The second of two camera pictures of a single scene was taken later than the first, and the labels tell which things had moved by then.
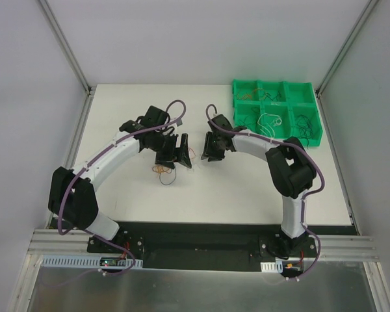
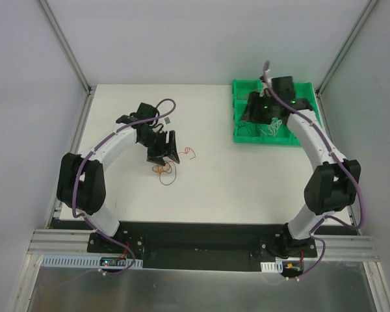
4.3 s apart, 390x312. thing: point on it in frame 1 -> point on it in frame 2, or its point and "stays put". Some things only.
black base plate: x=233 y=246 stays put
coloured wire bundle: x=167 y=175 stays put
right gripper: x=215 y=145 -> x=253 y=108
